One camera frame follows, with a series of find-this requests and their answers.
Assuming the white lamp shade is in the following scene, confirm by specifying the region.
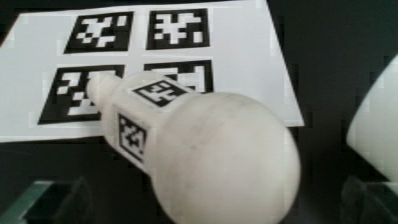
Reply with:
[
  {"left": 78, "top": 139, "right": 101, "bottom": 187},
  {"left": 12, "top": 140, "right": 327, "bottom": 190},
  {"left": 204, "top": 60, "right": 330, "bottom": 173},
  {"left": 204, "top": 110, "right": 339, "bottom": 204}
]
[{"left": 346, "top": 55, "right": 398, "bottom": 182}]

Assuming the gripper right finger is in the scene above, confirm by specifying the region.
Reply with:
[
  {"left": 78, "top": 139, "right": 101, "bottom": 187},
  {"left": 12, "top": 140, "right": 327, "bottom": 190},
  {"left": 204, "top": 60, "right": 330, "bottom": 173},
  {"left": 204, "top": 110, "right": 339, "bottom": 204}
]
[{"left": 339, "top": 176, "right": 398, "bottom": 224}]

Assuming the white lamp bulb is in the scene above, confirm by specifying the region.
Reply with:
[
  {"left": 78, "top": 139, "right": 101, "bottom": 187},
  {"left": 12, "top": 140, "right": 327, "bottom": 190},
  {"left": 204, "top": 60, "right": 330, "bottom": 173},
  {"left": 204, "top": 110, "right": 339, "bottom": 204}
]
[{"left": 87, "top": 72, "right": 300, "bottom": 224}]

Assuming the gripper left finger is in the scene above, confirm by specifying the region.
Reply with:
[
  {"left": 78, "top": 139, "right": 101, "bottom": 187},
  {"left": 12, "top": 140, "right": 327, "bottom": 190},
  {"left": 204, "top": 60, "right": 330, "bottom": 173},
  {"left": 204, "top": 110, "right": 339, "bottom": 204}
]
[{"left": 0, "top": 179, "right": 89, "bottom": 224}]

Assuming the white marker sheet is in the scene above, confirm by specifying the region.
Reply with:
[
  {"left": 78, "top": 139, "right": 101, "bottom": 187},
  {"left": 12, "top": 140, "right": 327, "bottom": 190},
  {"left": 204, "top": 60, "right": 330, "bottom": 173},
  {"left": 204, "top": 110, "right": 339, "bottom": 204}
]
[{"left": 0, "top": 0, "right": 304, "bottom": 143}]

